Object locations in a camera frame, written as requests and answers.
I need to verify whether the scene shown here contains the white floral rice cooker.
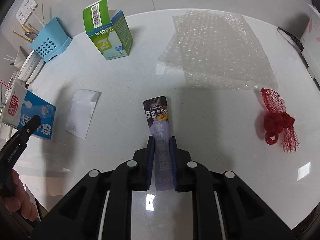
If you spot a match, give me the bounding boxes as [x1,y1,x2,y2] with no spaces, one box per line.
[299,17,320,80]

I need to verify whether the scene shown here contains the person's left hand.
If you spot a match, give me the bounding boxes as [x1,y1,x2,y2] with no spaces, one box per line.
[0,169,38,222]

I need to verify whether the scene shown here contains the blue white milk carton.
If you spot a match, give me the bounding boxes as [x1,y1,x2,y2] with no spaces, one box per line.
[2,81,57,142]

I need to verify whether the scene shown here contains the white plastic straws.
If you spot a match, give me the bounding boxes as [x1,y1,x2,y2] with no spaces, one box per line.
[30,9,47,27]

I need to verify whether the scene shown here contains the white cup with sticks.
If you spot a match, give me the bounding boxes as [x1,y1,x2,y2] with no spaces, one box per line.
[4,46,28,68]

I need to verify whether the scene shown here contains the blue utensil holder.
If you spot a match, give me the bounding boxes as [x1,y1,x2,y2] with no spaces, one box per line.
[29,17,73,63]

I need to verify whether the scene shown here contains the red mesh net bag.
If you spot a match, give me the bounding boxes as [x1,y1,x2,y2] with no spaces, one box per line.
[255,87,300,153]

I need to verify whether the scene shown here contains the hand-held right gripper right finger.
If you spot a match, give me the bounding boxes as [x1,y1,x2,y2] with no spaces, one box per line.
[170,136,295,240]

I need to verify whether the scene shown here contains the white double wall socket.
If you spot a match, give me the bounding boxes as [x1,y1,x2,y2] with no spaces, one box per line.
[15,0,38,23]

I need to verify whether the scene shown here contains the clear bubble wrap sheet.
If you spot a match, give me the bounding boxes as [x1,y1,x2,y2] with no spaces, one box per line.
[157,10,278,91]

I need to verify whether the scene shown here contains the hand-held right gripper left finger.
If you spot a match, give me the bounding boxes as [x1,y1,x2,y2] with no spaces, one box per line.
[30,136,154,240]

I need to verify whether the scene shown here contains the green medicine box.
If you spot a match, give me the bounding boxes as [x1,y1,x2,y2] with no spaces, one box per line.
[83,0,134,61]

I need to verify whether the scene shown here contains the black power cord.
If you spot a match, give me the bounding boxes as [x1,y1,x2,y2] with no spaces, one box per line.
[277,27,304,52]

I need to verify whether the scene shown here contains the bundle of wooden chopsticks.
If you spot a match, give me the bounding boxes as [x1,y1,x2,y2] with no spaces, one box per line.
[13,4,46,43]

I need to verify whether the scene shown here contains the small white plastic bag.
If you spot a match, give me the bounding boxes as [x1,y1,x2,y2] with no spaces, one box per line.
[65,89,102,140]

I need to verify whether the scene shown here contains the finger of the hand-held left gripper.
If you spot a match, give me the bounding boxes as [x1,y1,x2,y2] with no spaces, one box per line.
[15,115,42,139]

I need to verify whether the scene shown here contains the purple stick packet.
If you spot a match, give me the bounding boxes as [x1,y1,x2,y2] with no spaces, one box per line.
[143,95,175,192]

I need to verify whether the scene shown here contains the stack of white bowls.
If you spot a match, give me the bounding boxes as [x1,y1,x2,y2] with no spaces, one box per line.
[19,50,45,84]

